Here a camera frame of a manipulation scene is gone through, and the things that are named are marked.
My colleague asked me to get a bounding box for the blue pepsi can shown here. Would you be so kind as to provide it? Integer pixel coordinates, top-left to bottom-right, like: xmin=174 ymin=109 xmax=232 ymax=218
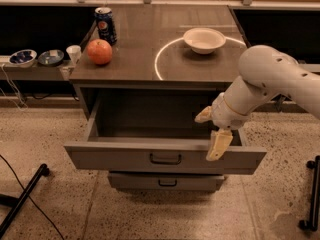
xmin=94 ymin=7 xmax=117 ymax=46

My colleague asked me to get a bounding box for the grey bottom drawer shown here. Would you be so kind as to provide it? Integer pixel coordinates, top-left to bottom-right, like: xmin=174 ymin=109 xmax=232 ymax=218
xmin=108 ymin=172 xmax=224 ymax=192

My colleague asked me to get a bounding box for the black floor cable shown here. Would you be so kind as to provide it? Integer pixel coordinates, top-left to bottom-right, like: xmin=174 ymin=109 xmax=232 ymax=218
xmin=0 ymin=154 xmax=66 ymax=240

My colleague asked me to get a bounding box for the small white paper cup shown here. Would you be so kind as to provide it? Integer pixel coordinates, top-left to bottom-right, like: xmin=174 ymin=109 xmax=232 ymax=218
xmin=66 ymin=45 xmax=82 ymax=64

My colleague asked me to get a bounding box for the grey drawer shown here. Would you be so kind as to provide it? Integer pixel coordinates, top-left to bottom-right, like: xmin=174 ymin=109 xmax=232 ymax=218
xmin=65 ymin=89 xmax=266 ymax=174
xmin=108 ymin=172 xmax=224 ymax=192

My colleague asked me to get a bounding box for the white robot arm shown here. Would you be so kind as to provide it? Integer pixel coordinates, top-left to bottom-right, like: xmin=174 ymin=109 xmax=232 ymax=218
xmin=195 ymin=45 xmax=320 ymax=161

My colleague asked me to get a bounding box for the red apple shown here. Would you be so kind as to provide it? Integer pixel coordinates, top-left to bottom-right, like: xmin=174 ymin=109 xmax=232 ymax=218
xmin=87 ymin=39 xmax=112 ymax=65

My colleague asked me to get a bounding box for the grey top drawer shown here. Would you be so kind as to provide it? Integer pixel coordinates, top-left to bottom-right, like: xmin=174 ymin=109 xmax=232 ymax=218
xmin=65 ymin=89 xmax=266 ymax=174

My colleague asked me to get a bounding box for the black stand leg right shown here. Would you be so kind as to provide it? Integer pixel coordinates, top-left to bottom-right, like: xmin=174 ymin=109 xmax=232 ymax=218
xmin=299 ymin=155 xmax=320 ymax=232

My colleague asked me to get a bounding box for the black stand leg left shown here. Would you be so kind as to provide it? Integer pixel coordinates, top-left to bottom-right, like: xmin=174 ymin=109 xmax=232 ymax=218
xmin=0 ymin=164 xmax=49 ymax=238

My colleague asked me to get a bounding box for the grey drawer cabinet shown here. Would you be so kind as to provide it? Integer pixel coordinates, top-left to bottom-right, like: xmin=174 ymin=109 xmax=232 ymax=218
xmin=68 ymin=3 xmax=264 ymax=193

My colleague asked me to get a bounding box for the white cable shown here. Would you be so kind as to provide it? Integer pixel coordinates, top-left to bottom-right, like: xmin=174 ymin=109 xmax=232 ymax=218
xmin=0 ymin=63 xmax=29 ymax=110

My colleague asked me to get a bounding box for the blue white bowl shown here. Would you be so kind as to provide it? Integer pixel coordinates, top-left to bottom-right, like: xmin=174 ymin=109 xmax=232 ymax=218
xmin=9 ymin=49 xmax=37 ymax=68

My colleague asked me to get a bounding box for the blue grey shallow bowl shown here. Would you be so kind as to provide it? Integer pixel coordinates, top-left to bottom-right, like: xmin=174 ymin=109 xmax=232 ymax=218
xmin=38 ymin=49 xmax=64 ymax=67

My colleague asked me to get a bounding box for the black stand leg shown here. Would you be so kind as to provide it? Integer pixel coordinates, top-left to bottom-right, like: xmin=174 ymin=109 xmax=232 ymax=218
xmin=0 ymin=164 xmax=49 ymax=238
xmin=299 ymin=155 xmax=320 ymax=232

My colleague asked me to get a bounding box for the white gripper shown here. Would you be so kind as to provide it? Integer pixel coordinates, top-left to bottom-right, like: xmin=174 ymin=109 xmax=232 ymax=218
xmin=195 ymin=93 xmax=249 ymax=161

